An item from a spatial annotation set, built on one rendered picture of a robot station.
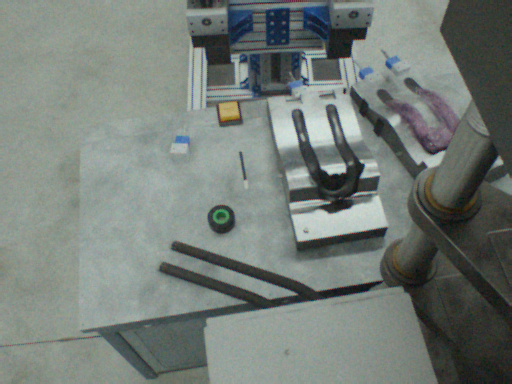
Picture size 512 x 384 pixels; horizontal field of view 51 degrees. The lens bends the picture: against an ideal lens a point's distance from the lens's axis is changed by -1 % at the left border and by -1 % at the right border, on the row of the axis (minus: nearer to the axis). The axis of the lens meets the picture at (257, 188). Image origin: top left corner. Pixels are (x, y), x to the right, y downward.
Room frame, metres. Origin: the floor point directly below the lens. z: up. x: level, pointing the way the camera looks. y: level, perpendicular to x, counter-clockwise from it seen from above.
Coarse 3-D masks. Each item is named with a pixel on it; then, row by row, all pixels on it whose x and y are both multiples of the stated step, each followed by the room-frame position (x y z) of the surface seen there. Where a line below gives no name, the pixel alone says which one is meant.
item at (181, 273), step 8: (160, 264) 0.60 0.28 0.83; (168, 264) 0.59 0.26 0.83; (168, 272) 0.57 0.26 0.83; (176, 272) 0.57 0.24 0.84; (184, 272) 0.56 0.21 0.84; (192, 272) 0.56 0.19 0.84; (192, 280) 0.54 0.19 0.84; (200, 280) 0.53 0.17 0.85; (208, 280) 0.53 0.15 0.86; (216, 280) 0.53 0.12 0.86; (216, 288) 0.51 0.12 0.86; (224, 288) 0.50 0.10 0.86; (232, 288) 0.50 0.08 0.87; (240, 288) 0.50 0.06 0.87; (232, 296) 0.48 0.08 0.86; (240, 296) 0.48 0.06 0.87
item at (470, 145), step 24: (480, 120) 0.36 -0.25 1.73; (456, 144) 0.37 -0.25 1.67; (480, 144) 0.35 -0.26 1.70; (456, 168) 0.36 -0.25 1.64; (480, 168) 0.35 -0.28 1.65; (432, 192) 0.37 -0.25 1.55; (456, 192) 0.35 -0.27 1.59; (408, 240) 0.37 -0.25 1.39; (408, 264) 0.35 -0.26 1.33; (384, 288) 0.37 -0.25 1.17
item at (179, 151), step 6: (186, 126) 1.07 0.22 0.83; (180, 138) 1.02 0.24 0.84; (186, 138) 1.02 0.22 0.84; (174, 144) 0.99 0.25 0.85; (180, 144) 0.99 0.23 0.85; (186, 144) 0.99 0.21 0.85; (174, 150) 0.96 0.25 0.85; (180, 150) 0.96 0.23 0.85; (186, 150) 0.96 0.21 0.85; (174, 156) 0.96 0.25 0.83; (180, 156) 0.95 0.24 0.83; (186, 156) 0.95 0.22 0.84; (186, 162) 0.95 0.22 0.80
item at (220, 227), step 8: (216, 208) 0.76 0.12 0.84; (224, 208) 0.76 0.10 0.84; (208, 216) 0.74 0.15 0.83; (216, 216) 0.74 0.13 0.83; (224, 216) 0.75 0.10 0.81; (232, 216) 0.73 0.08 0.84; (208, 224) 0.72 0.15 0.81; (216, 224) 0.71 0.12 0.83; (224, 224) 0.71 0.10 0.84; (232, 224) 0.71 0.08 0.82; (216, 232) 0.70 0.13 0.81; (224, 232) 0.70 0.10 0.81
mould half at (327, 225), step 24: (312, 96) 1.12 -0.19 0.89; (336, 96) 1.12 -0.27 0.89; (288, 120) 1.03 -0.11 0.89; (312, 120) 1.03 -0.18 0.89; (288, 144) 0.94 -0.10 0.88; (312, 144) 0.94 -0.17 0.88; (360, 144) 0.92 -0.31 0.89; (288, 168) 0.83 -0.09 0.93; (336, 168) 0.81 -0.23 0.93; (288, 192) 0.77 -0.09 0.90; (312, 192) 0.76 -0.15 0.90; (360, 192) 0.77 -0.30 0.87; (312, 216) 0.70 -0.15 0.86; (336, 216) 0.70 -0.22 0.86; (360, 216) 0.70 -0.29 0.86; (384, 216) 0.69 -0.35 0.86; (312, 240) 0.63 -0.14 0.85; (336, 240) 0.64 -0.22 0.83
